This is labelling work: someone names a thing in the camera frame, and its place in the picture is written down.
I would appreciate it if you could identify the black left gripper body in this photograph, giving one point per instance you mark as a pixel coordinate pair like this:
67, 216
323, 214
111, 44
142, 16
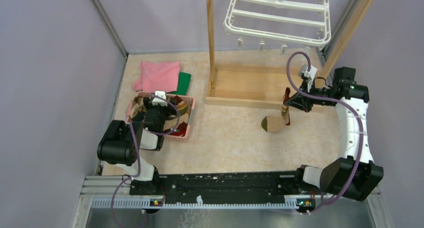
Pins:
163, 111

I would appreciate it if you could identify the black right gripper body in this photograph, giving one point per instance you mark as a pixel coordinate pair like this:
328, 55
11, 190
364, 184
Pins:
304, 88

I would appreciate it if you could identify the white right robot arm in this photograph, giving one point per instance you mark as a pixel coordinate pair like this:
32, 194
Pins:
351, 102

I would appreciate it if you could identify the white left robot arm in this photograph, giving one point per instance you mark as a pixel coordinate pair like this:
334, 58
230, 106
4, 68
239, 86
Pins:
122, 142

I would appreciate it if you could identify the white clip drying hanger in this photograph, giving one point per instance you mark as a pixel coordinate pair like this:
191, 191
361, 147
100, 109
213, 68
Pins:
304, 23

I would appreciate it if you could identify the pink perforated basket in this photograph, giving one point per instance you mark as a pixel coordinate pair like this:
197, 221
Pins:
190, 100

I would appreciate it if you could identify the brown beige striped sock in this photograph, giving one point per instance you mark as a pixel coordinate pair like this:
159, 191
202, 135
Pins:
137, 108

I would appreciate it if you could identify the pink towel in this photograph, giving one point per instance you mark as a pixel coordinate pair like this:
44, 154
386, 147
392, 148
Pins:
162, 76

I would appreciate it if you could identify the green cloth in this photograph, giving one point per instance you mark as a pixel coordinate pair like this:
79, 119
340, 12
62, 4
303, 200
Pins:
183, 85

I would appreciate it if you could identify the wooden rack base tray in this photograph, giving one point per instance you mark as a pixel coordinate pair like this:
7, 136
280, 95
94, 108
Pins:
250, 86

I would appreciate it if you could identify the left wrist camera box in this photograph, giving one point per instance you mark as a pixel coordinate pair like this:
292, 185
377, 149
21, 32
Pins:
159, 99

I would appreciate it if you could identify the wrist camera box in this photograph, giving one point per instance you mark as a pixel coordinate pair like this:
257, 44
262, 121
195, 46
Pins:
159, 99
308, 75

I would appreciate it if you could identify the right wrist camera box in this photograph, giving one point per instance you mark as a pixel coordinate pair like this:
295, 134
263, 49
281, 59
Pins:
308, 75

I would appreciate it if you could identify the right wooden rack post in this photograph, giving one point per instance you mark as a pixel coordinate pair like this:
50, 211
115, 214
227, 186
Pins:
345, 29

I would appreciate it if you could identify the wooden rack post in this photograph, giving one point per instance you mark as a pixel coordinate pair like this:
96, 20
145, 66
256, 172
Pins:
345, 29
211, 43

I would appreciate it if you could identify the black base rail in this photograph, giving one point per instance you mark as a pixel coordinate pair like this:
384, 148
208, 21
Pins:
274, 182

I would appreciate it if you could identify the white cable duct strip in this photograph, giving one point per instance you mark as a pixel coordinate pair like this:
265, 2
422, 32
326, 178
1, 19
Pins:
291, 202

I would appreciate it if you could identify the left wooden rack post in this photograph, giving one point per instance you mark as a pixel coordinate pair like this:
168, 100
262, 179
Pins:
211, 43

